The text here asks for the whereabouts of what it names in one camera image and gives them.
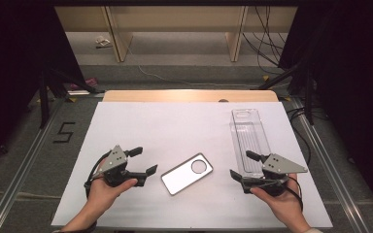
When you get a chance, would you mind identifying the light wooden table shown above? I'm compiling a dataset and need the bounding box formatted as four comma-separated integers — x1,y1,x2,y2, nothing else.
102,89,280,103

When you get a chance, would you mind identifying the black metal stand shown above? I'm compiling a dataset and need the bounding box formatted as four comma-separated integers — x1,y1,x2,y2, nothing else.
38,61,105,130
256,62,316,126

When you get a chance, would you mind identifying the metal floor rail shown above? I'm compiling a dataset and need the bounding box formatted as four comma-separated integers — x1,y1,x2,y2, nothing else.
0,96,66,233
290,96,371,233

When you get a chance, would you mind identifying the translucent grey phone case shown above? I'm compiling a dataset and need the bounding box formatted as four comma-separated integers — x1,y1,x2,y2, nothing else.
160,152,215,196

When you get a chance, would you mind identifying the bundle of black cables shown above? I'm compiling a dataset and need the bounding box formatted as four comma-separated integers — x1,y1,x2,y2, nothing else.
242,5,292,76

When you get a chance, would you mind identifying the pink object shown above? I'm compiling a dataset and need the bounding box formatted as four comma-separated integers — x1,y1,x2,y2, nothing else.
69,77,99,91

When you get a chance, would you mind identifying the dark curtain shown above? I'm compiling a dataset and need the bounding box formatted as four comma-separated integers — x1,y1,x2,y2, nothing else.
278,0,373,221
0,0,88,171

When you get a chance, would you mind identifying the clear plastic packaging box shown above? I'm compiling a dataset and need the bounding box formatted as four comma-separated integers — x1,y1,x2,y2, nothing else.
228,108,272,179

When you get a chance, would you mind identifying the person's left hand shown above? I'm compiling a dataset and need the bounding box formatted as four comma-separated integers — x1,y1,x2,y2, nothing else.
86,159,139,215

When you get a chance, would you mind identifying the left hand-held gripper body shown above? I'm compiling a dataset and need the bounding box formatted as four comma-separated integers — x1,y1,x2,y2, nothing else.
100,144,137,188

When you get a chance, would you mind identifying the person's right hand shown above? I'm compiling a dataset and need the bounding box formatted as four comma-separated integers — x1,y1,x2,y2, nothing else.
250,175,303,226

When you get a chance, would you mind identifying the white board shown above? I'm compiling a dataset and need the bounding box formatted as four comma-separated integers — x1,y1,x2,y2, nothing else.
51,101,334,229

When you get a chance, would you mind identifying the white floor cable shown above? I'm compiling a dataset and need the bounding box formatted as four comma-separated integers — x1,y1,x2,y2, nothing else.
122,32,292,89

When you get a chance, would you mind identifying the crumpled white paper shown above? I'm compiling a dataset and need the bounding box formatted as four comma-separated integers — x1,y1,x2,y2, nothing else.
95,35,112,48

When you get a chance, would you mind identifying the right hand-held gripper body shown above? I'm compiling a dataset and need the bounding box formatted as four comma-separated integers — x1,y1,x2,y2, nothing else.
261,152,309,197

